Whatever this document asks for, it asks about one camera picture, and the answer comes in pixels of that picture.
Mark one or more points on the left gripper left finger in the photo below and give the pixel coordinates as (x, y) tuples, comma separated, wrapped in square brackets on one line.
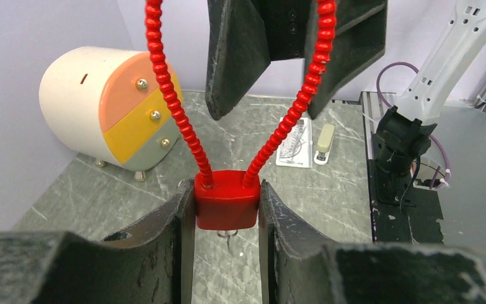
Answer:
[(148, 261)]

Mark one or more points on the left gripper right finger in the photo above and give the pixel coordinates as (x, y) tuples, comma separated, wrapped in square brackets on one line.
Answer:
[(299, 264)]

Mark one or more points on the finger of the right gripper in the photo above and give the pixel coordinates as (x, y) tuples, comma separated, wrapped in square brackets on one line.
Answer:
[(237, 54), (359, 42)]

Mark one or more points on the small silver key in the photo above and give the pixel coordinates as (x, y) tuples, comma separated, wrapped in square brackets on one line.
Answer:
[(227, 234)]

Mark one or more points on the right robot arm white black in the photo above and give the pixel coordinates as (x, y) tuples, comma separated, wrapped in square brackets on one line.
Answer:
[(306, 29)]

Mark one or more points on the beige white stapler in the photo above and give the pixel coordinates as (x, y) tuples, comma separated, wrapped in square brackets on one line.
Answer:
[(324, 144)]

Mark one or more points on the white card package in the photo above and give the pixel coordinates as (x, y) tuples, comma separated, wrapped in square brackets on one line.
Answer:
[(296, 149)]

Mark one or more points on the cylindrical drawer box orange yellow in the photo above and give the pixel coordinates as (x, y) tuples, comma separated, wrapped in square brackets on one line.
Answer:
[(106, 103)]

